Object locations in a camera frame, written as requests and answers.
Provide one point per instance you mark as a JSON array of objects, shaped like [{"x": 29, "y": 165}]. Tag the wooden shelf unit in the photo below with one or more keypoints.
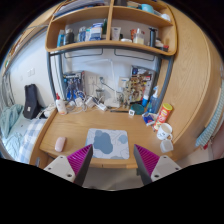
[{"x": 126, "y": 18}]

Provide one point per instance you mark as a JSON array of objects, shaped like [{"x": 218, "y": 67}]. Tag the white mug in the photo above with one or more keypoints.
[{"x": 165, "y": 132}]

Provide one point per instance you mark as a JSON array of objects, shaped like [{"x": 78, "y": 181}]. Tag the blue bottle on shelf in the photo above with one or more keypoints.
[{"x": 60, "y": 40}]

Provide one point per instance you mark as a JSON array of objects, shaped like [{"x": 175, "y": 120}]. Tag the blue spray bottle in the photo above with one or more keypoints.
[{"x": 153, "y": 100}]

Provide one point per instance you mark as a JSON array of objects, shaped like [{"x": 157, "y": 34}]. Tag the blue cloud mouse pad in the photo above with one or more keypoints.
[{"x": 108, "y": 144}]

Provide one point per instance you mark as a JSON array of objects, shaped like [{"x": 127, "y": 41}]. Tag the red chips can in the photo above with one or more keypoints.
[{"x": 163, "y": 115}]

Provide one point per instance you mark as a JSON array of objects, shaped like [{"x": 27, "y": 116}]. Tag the white pump bottle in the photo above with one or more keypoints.
[{"x": 138, "y": 37}]

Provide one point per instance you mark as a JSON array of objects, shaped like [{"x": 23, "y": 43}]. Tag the teal round tin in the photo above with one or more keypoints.
[{"x": 137, "y": 108}]

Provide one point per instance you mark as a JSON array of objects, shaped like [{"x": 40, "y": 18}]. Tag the white tube on shelf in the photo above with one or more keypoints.
[{"x": 115, "y": 33}]

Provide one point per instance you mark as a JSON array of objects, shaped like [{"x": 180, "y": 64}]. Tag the black backpack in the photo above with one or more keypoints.
[{"x": 32, "y": 106}]

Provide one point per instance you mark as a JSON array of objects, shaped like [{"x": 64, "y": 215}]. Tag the blue robot poster box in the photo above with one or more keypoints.
[{"x": 74, "y": 85}]

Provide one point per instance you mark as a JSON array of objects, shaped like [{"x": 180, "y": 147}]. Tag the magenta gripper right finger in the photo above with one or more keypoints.
[{"x": 152, "y": 167}]

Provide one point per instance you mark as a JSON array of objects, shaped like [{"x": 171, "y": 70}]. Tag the colourful picture board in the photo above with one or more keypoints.
[{"x": 140, "y": 83}]

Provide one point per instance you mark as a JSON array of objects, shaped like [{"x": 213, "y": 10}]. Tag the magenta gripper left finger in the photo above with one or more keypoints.
[{"x": 73, "y": 167}]

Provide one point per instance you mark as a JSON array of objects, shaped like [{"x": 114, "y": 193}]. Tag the black pen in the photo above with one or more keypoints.
[{"x": 119, "y": 111}]

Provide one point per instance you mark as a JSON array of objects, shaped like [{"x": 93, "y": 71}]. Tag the white bottle red cap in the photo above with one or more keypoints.
[{"x": 60, "y": 104}]

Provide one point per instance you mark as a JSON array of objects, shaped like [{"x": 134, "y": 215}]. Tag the dark bottle on shelf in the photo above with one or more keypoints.
[{"x": 69, "y": 36}]

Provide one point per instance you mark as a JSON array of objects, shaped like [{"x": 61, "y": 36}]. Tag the bed with checkered sheet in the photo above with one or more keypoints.
[{"x": 18, "y": 134}]

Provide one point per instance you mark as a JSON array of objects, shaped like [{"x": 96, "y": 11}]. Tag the black thermos bottle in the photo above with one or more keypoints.
[{"x": 152, "y": 36}]

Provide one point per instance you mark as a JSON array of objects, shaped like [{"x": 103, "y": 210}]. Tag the clear plastic cup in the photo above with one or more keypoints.
[{"x": 166, "y": 146}]

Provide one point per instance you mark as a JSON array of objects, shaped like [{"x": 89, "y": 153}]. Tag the white power adapter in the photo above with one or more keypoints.
[{"x": 102, "y": 107}]

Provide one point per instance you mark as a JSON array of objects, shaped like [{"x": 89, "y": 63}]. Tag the blue snack packet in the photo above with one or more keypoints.
[{"x": 149, "y": 118}]

